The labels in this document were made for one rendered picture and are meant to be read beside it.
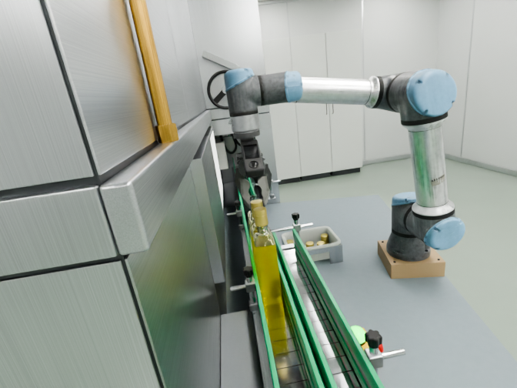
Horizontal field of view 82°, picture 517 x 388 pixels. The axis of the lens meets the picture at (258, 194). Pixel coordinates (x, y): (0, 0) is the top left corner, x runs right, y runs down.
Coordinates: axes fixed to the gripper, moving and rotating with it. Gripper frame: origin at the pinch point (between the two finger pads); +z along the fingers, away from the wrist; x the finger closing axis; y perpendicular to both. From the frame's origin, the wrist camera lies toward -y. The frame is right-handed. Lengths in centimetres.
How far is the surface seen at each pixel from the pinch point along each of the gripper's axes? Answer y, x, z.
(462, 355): -24, -45, 40
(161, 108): -34.6, 13.2, -28.7
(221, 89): 106, 5, -34
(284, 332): -19.2, -1.2, 27.4
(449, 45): 400, -358, -64
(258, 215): -7.4, 0.3, 0.3
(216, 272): -8.5, 13.6, 14.0
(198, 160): -8.5, 12.5, -16.1
